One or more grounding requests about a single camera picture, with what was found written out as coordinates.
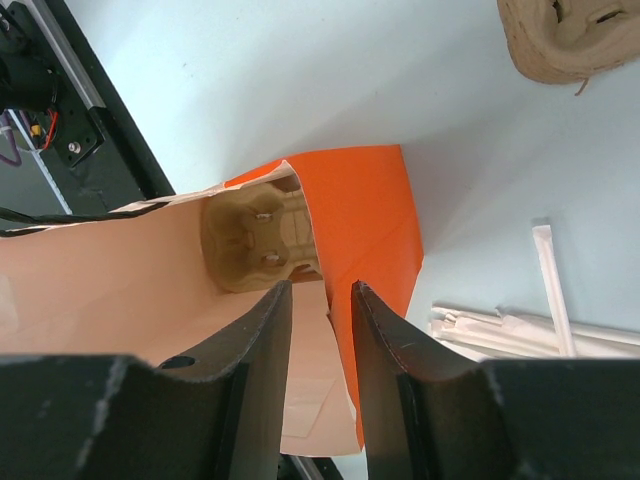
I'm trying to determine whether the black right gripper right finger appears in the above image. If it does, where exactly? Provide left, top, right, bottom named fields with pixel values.
left=351, top=282, right=639, bottom=479

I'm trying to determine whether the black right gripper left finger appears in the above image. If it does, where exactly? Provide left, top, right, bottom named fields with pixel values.
left=1, top=281, right=293, bottom=479

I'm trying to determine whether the orange paper gift bag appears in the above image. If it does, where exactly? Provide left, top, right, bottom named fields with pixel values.
left=1, top=146, right=423, bottom=456

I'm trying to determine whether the single brown pulp cup carrier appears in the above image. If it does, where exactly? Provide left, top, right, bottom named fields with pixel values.
left=201, top=178, right=322, bottom=293

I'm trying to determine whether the brown pulp cup carrier stack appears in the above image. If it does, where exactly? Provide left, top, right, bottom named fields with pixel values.
left=497, top=0, right=639, bottom=86

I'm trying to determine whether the white wrapped straw pile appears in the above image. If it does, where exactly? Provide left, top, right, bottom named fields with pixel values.
left=429, top=306, right=639, bottom=359

